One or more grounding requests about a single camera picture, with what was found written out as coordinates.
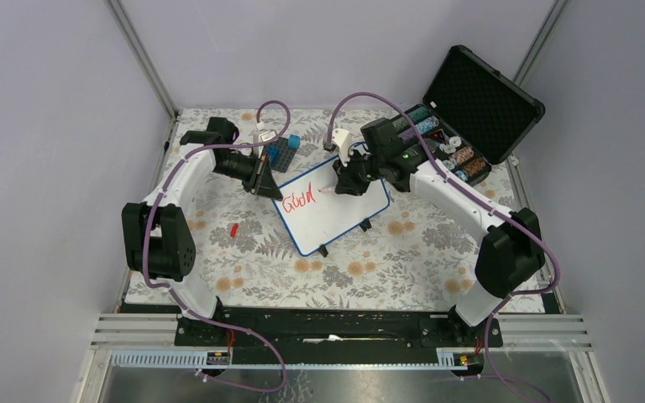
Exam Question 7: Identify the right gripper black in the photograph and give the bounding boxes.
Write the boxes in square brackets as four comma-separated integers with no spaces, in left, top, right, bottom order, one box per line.
[333,148,385,197]

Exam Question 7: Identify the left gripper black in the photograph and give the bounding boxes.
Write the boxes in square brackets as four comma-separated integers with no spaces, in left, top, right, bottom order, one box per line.
[213,150,283,201]

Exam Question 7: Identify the red marker cap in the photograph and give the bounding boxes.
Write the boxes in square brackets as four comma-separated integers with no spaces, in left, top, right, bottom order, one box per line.
[230,223,239,238]

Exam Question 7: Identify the blue framed whiteboard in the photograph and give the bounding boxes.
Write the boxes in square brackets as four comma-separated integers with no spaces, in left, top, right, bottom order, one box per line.
[273,157,391,257]

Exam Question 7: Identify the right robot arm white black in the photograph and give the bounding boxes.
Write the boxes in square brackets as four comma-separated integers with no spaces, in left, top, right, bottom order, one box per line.
[325,118,548,346]

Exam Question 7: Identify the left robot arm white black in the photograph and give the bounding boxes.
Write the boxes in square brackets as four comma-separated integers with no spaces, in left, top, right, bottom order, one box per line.
[122,117,283,345]

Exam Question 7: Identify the blue lego brick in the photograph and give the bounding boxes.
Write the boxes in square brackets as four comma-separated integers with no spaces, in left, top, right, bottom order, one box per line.
[266,147,281,168]

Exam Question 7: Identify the dark grey lego baseplate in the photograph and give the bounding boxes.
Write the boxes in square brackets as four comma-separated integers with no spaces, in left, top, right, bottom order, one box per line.
[264,137,298,173]

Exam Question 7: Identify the light blue cube block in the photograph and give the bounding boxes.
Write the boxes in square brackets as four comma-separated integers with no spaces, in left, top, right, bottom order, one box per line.
[287,135,301,149]

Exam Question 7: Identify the black poker chip case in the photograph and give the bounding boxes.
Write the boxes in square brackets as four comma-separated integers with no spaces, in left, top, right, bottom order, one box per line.
[391,44,545,186]

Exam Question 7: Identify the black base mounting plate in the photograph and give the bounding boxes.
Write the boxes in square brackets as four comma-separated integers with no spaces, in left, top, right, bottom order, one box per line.
[174,306,503,363]

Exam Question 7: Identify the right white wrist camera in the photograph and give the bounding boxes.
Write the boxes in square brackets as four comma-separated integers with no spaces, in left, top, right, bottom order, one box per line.
[323,128,352,167]

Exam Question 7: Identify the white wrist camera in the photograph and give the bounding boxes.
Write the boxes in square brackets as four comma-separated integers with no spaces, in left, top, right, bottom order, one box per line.
[253,129,277,154]
[323,128,352,167]

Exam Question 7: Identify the whiteboard wire stand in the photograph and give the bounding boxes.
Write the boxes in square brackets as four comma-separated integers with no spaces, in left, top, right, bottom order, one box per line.
[317,217,372,258]

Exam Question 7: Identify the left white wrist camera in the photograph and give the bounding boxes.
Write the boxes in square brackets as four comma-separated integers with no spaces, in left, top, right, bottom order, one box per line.
[253,129,277,154]

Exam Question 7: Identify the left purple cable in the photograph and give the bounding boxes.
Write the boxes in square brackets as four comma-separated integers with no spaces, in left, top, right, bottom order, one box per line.
[141,100,292,395]

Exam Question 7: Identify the purple cable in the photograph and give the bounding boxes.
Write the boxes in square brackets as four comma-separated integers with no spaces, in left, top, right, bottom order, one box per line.
[141,100,292,395]
[325,92,562,403]

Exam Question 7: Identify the white slotted cable duct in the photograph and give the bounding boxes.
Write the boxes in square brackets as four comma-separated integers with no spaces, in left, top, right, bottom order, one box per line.
[110,346,484,370]

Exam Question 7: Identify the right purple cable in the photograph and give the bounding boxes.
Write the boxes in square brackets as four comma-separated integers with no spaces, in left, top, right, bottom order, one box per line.
[325,92,562,403]

